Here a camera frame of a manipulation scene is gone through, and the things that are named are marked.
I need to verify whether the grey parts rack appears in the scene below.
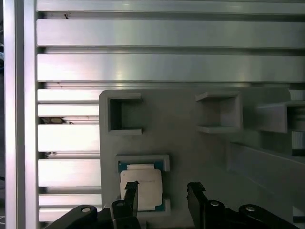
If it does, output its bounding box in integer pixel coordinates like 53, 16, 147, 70
98, 87, 305, 229

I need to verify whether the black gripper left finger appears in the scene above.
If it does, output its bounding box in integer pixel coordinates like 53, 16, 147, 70
48, 180, 142, 229

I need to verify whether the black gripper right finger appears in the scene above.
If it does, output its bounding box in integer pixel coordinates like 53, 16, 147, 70
187, 182, 301, 229

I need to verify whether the silver CPU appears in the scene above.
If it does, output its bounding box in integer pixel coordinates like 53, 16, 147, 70
118, 162, 165, 212

